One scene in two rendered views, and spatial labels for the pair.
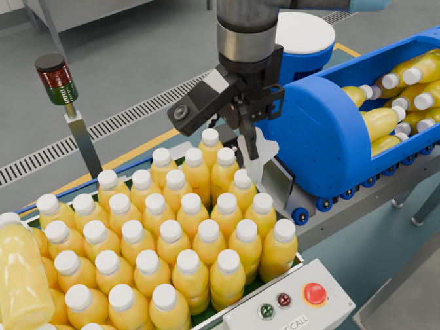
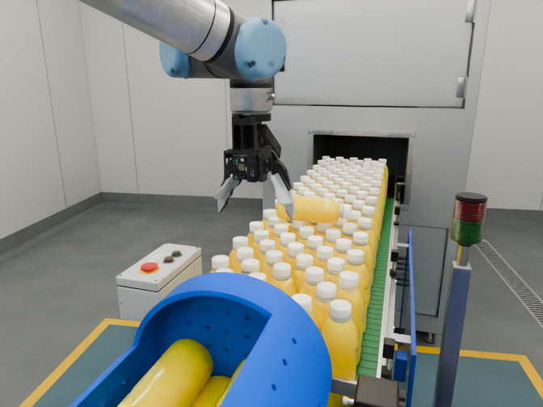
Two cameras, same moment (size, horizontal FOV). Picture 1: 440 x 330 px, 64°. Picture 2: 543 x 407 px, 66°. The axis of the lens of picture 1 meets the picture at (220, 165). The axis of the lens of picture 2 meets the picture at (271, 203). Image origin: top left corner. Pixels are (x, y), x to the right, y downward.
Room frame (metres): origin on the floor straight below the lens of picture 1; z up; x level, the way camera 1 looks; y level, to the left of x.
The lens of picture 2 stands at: (1.01, -0.52, 1.49)
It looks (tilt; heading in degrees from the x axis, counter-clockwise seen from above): 16 degrees down; 137
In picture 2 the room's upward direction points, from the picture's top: straight up
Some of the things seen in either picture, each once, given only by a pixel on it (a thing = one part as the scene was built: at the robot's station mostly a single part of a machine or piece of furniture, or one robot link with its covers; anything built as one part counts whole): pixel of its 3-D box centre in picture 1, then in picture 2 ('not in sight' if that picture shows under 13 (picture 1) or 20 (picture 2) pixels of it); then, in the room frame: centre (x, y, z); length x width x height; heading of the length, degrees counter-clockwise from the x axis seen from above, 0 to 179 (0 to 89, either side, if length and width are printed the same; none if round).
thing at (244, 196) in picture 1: (241, 204); not in sight; (0.47, -0.05, 0.99); 0.07 x 0.07 x 0.19
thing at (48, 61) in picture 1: (61, 90); (466, 230); (0.66, 0.37, 1.18); 0.06 x 0.06 x 0.16
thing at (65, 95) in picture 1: (61, 88); (466, 228); (0.66, 0.37, 1.18); 0.06 x 0.06 x 0.05
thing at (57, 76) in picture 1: (54, 72); (469, 208); (0.66, 0.37, 1.23); 0.06 x 0.06 x 0.04
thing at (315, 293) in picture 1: (314, 293); (149, 266); (0.22, -0.16, 1.11); 0.04 x 0.04 x 0.01
